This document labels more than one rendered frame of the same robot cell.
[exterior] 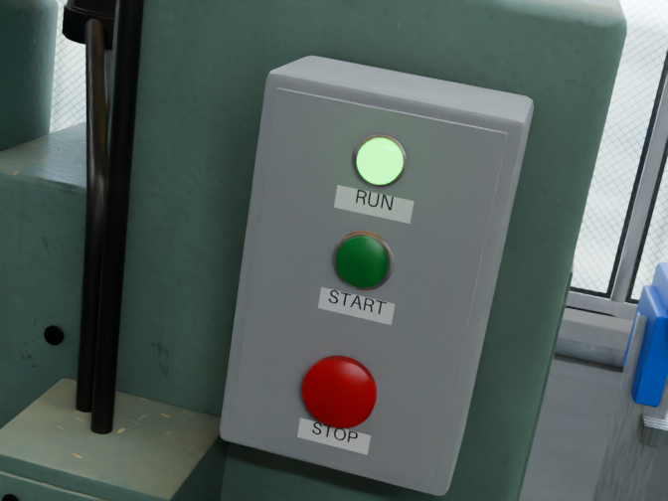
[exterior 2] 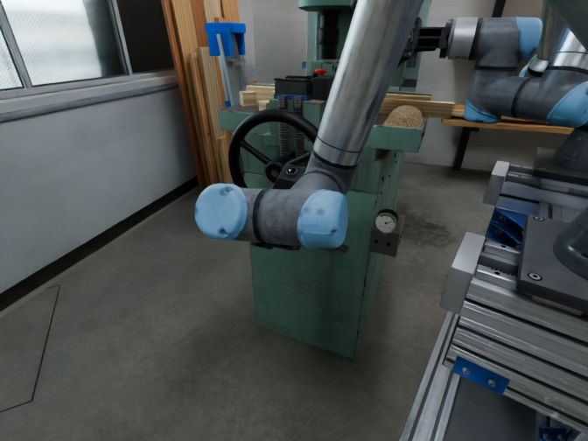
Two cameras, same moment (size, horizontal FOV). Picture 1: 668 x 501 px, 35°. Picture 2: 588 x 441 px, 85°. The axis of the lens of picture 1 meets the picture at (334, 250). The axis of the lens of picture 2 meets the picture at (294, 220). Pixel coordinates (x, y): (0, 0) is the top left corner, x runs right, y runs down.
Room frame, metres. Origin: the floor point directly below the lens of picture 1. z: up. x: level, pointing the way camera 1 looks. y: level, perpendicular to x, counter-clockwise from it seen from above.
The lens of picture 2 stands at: (0.48, 1.33, 1.09)
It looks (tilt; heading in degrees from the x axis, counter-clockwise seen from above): 30 degrees down; 283
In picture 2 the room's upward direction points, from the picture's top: straight up
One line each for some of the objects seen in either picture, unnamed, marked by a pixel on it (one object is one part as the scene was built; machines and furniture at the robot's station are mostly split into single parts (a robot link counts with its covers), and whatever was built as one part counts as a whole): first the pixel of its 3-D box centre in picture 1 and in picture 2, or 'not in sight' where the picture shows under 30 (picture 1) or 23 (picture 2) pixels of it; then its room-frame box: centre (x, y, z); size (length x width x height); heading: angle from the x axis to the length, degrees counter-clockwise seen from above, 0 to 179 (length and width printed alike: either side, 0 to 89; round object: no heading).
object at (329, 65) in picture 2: not in sight; (329, 75); (0.61, 0.25, 0.99); 0.14 x 0.07 x 0.09; 79
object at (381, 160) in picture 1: (379, 161); not in sight; (0.39, -0.01, 1.46); 0.02 x 0.01 x 0.02; 79
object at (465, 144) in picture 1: (373, 271); not in sight; (0.42, -0.02, 1.40); 0.10 x 0.06 x 0.16; 79
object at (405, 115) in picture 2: not in sight; (405, 114); (0.39, 0.40, 0.92); 0.14 x 0.09 x 0.04; 79
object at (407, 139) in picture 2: not in sight; (314, 125); (0.63, 0.38, 0.87); 0.61 x 0.30 x 0.06; 169
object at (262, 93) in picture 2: not in sight; (329, 99); (0.61, 0.25, 0.93); 0.60 x 0.02 x 0.05; 169
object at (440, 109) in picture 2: not in sight; (353, 103); (0.53, 0.29, 0.92); 0.55 x 0.02 x 0.04; 169
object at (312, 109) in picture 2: not in sight; (304, 115); (0.65, 0.46, 0.92); 0.15 x 0.13 x 0.09; 169
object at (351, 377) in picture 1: (339, 392); not in sight; (0.38, -0.01, 1.36); 0.03 x 0.01 x 0.03; 79
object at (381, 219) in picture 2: not in sight; (386, 223); (0.40, 0.53, 0.65); 0.06 x 0.04 x 0.08; 169
